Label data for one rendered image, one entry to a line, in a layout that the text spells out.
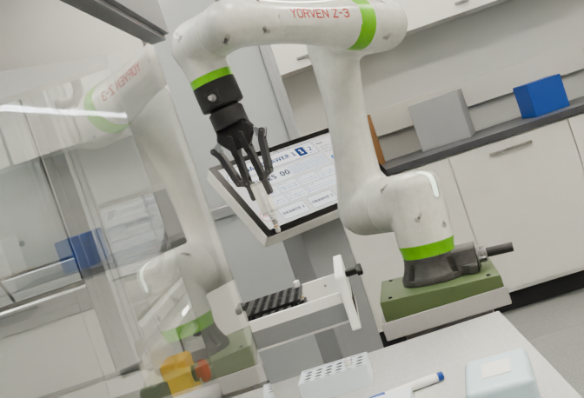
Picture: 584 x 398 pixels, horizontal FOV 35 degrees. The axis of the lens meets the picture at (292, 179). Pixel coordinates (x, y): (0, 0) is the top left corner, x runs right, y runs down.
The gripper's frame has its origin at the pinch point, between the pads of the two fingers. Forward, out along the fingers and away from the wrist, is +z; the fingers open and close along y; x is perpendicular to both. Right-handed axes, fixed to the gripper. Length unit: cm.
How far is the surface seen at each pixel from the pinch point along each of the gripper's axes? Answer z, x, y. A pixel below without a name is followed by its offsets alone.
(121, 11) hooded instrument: -22, -106, 27
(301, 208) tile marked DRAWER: 8, 78, -15
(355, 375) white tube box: 33.9, -33.4, 12.6
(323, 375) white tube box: 32.3, -32.3, 7.1
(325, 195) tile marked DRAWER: 8, 86, -9
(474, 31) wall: -36, 364, 43
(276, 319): 22.4, -16.7, -2.2
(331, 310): 25.0, -14.6, 8.0
